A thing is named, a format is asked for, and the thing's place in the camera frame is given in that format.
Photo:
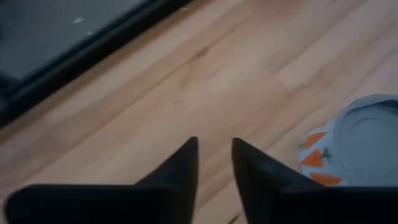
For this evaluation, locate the short sliced carrots can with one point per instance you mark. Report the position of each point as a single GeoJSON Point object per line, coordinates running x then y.
{"type": "Point", "coordinates": [360, 146]}

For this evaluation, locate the black metal rig frame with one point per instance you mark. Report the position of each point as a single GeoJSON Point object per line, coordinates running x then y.
{"type": "Point", "coordinates": [77, 59]}

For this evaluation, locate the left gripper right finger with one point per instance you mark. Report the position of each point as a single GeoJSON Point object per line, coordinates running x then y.
{"type": "Point", "coordinates": [280, 199]}

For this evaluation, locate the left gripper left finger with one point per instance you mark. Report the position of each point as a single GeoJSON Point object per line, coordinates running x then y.
{"type": "Point", "coordinates": [168, 193]}

